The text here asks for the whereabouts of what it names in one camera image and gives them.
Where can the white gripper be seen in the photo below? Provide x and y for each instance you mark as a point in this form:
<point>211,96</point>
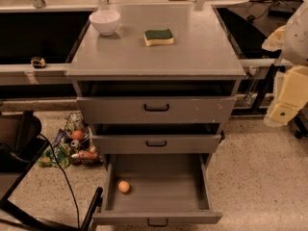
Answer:
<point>296,40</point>

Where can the orange fruit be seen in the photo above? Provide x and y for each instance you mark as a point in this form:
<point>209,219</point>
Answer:
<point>124,186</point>

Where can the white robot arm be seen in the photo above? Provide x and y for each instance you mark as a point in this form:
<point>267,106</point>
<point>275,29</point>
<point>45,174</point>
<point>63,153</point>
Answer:
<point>295,39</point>

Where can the grey top drawer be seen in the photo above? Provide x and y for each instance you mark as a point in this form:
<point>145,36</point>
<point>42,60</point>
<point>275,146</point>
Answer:
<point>184,101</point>

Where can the grey drawer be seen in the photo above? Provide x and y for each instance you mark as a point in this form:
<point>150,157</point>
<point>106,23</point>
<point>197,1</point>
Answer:
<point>164,189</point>
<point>184,101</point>
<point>157,138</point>

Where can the grey drawer cabinet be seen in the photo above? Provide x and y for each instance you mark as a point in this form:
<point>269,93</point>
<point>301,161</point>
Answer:
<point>201,50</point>

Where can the grey bottom drawer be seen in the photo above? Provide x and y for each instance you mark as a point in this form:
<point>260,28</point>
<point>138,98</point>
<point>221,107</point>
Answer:
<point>164,189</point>

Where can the grey middle drawer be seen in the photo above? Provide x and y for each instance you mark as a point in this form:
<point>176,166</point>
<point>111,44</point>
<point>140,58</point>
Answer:
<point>157,138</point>

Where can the black side table stand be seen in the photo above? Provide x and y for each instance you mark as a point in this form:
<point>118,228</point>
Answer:
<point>265,96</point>

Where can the green yellow sponge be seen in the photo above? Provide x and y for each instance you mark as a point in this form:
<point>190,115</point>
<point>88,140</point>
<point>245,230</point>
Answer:
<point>158,37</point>

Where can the white bowl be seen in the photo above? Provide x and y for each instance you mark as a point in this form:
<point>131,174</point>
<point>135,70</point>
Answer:
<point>105,22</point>

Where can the red apple in basket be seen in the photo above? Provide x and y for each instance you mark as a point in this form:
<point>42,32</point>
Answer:
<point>78,135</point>

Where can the green snack bag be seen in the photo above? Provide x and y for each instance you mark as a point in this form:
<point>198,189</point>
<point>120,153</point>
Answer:
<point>56,154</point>

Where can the yellow black tape measure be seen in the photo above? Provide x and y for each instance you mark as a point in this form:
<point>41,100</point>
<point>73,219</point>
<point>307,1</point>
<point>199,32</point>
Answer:
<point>38,62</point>

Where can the wire basket of groceries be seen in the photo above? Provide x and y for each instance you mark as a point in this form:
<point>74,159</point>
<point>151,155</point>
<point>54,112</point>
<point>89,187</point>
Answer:
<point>78,141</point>

